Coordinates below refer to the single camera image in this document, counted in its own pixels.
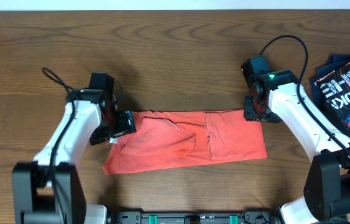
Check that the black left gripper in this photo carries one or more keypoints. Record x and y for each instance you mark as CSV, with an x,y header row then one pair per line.
x,y
127,125

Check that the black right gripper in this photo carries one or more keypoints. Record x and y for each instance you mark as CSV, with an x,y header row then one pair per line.
x,y
250,116

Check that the red Boyd soccer t-shirt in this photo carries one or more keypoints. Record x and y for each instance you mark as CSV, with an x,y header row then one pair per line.
x,y
165,140

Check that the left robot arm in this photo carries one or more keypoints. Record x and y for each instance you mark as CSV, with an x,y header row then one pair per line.
x,y
48,189

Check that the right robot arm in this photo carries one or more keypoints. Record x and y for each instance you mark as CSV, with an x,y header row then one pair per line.
x,y
278,96

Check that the dark printed folded garment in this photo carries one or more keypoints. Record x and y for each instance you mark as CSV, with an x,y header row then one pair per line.
x,y
331,91

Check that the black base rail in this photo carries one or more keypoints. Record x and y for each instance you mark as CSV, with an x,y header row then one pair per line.
x,y
245,217

